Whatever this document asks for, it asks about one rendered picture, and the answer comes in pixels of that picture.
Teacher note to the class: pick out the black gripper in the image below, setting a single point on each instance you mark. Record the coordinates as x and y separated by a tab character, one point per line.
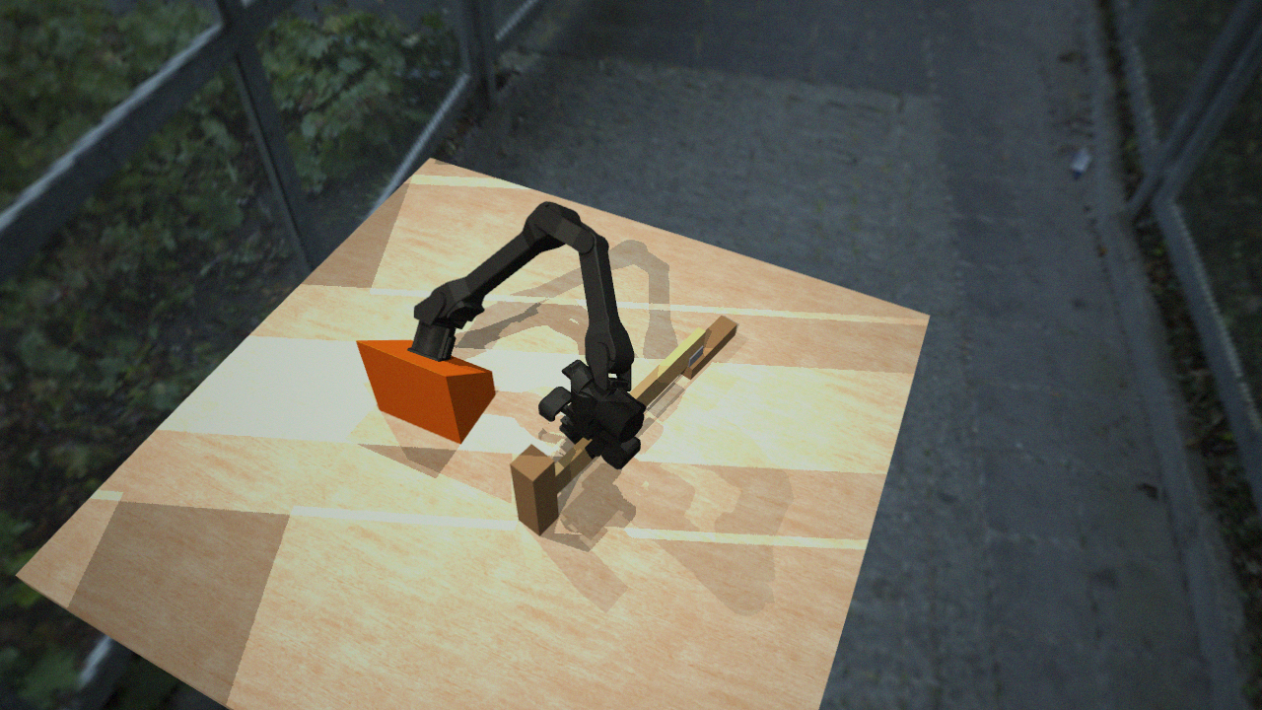
576	425

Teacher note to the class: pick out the long wooden rail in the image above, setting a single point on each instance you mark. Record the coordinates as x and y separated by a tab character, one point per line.
573	462

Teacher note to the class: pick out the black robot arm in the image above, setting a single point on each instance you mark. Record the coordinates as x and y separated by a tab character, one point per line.
608	348

